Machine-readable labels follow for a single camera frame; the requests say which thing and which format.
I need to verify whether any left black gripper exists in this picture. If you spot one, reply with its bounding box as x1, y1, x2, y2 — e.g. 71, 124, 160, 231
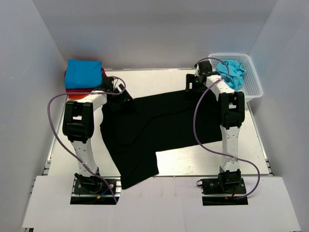
108, 84, 133, 112

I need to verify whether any black t shirt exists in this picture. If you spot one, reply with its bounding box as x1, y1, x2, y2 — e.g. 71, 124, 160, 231
100, 90, 222, 189

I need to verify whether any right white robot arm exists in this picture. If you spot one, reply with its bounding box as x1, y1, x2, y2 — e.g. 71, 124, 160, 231
185, 58, 245, 173

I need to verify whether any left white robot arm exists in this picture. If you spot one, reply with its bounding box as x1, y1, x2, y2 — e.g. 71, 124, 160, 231
62, 76, 133, 193

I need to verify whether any folded red t shirt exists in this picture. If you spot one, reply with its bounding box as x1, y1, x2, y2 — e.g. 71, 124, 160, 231
66, 68, 106, 92

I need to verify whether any crumpled light blue t shirt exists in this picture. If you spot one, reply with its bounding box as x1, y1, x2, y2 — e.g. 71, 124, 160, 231
216, 60, 247, 91

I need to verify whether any folded blue t shirt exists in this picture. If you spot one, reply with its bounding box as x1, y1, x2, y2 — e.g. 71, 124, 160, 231
65, 59, 103, 89

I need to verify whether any folded orange t shirt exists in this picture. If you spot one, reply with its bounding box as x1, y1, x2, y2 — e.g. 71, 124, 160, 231
67, 89, 91, 100

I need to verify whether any white plastic basket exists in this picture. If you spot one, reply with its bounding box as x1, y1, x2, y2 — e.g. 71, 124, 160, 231
209, 53, 263, 102

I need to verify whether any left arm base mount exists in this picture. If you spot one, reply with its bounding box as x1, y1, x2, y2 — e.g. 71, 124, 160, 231
70, 173, 121, 205

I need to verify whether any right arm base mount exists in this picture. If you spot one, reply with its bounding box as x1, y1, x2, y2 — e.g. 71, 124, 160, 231
197, 169, 248, 206

